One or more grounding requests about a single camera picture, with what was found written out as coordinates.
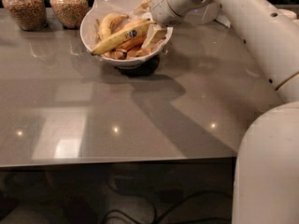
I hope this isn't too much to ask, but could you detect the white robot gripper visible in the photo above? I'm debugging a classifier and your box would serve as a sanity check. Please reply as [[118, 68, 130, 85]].
[[133, 0, 221, 49]]

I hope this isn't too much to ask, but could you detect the long yellow banana with sticker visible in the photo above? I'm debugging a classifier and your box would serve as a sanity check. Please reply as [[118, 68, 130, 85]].
[[91, 20, 154, 55]]

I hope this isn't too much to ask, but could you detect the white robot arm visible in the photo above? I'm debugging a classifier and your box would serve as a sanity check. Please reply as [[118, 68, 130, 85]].
[[149, 0, 299, 224]]

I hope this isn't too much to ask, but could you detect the orange ripe banana in middle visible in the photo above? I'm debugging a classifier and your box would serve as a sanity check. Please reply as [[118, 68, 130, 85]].
[[117, 35, 147, 50]]

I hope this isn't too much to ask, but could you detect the white ceramic bowl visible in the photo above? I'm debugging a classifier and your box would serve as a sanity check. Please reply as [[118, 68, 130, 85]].
[[80, 0, 173, 69]]

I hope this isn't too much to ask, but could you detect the white paper bowl liner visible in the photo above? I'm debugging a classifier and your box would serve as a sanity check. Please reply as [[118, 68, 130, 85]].
[[80, 0, 173, 65]]

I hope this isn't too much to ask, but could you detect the orange banana at bottom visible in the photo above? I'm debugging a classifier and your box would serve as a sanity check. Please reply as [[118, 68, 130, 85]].
[[109, 46, 151, 60]]

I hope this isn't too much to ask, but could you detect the curved yellow banana at back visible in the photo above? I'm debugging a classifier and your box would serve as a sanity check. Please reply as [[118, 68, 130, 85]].
[[97, 13, 128, 40]]

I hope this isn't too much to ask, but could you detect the glass jar of grains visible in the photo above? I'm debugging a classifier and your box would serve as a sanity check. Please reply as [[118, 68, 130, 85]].
[[50, 0, 89, 29], [2, 0, 47, 31]]

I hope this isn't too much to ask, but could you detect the left glass jar of grains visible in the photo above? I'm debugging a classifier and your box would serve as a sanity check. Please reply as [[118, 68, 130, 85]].
[[2, 0, 47, 31]]

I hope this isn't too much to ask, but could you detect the black cable on floor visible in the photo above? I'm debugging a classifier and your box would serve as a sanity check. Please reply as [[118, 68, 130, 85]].
[[100, 184, 235, 224]]

